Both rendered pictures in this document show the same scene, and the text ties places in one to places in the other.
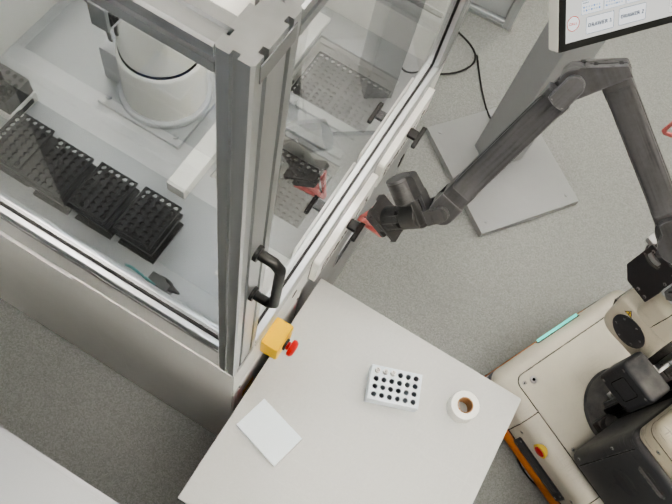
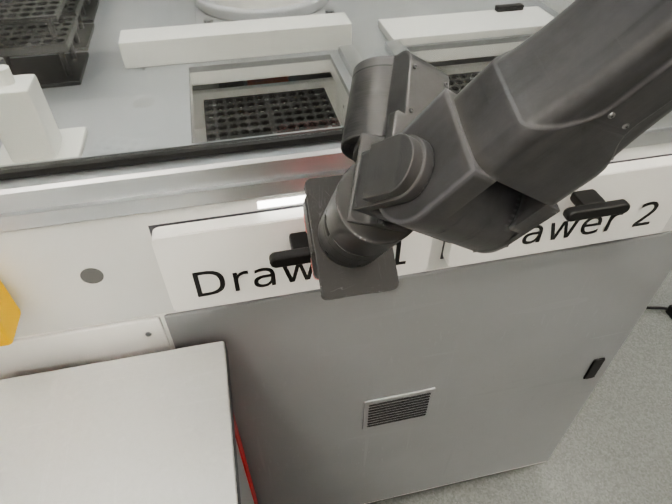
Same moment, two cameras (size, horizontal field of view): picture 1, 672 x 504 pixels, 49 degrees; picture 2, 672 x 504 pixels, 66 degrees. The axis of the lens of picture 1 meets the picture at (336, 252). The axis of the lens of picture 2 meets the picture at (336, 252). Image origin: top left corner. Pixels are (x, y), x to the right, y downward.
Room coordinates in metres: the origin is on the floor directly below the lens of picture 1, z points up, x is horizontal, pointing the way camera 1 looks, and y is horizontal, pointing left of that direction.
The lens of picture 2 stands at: (0.68, -0.37, 1.26)
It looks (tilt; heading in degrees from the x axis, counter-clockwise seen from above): 44 degrees down; 65
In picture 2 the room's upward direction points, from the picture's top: straight up
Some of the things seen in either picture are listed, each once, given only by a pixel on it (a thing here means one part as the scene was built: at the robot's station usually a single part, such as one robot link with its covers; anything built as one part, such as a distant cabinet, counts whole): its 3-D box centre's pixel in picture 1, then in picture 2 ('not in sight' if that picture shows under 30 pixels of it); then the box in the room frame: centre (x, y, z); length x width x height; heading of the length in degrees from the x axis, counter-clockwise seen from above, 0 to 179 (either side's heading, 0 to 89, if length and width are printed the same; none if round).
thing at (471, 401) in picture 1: (462, 406); not in sight; (0.52, -0.41, 0.78); 0.07 x 0.07 x 0.04
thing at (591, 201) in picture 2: (414, 135); (590, 203); (1.12, -0.09, 0.91); 0.07 x 0.04 x 0.01; 168
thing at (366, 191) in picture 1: (343, 226); (302, 251); (0.82, 0.00, 0.87); 0.29 x 0.02 x 0.11; 168
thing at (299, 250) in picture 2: (355, 226); (305, 246); (0.81, -0.02, 0.91); 0.07 x 0.04 x 0.01; 168
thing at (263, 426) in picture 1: (269, 432); not in sight; (0.31, 0.01, 0.77); 0.13 x 0.09 x 0.02; 63
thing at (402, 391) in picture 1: (393, 388); not in sight; (0.51, -0.24, 0.78); 0.12 x 0.08 x 0.04; 97
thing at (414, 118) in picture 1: (402, 136); (568, 210); (1.13, -0.06, 0.87); 0.29 x 0.02 x 0.11; 168
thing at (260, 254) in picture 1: (267, 282); not in sight; (0.40, 0.08, 1.45); 0.05 x 0.03 x 0.19; 78
